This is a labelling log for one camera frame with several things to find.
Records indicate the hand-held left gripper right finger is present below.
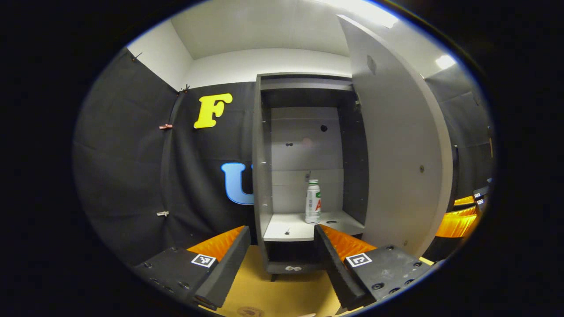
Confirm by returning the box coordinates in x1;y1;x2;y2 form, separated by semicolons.
314;224;437;311

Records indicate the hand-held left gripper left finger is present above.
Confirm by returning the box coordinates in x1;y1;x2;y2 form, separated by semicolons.
132;225;252;311

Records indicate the white bottle green label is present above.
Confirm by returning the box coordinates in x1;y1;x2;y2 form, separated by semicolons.
305;179;322;225

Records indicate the beige cabinet door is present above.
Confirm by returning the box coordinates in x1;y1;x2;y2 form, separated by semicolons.
337;15;454;258

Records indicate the dark grey cabinet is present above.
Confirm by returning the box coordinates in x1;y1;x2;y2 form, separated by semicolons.
252;73;369;282

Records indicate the black backdrop cloth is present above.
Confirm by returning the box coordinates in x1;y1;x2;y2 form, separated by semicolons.
73;46;494;265

